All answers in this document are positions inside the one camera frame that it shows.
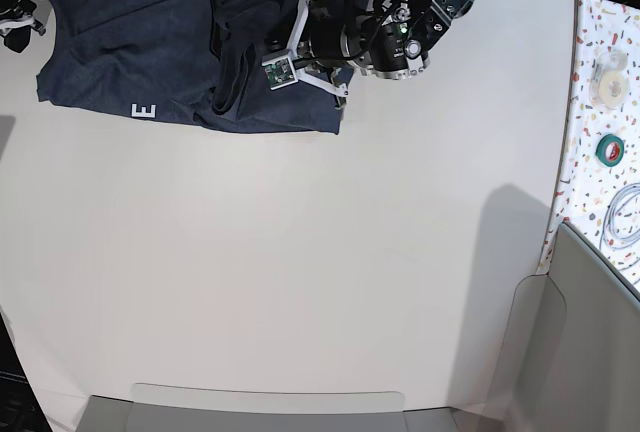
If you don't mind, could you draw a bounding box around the coiled white cable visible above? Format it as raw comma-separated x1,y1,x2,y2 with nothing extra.
598,182,640,252

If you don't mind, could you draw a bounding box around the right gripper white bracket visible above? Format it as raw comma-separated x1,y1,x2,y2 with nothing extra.
0,0,46,53

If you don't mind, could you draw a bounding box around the dark blue t-shirt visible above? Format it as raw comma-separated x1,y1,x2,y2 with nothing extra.
37,0,342,134

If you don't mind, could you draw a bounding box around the grey chair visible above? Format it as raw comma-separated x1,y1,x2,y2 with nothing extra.
77,383,457,431
484,224,639,431

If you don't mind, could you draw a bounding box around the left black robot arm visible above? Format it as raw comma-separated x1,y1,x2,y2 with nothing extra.
262,0,475,108

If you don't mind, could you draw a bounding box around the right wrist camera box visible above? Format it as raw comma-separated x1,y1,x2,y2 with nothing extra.
262,53,298,91

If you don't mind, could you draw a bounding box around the green tape roll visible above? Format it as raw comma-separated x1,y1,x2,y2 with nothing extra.
596,134,625,168

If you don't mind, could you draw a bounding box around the grey chair at bottom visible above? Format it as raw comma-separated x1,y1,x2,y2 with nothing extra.
77,383,457,431

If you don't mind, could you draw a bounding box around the terrazzo patterned side table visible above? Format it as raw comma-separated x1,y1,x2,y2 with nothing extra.
538,0,639,286

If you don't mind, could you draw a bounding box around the clear tape roll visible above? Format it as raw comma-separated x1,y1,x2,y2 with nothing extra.
590,50,629,110

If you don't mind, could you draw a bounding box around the grey chair at right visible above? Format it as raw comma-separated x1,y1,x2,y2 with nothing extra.
484,224,639,431

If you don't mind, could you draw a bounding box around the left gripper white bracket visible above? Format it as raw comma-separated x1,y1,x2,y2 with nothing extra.
264,0,349,111

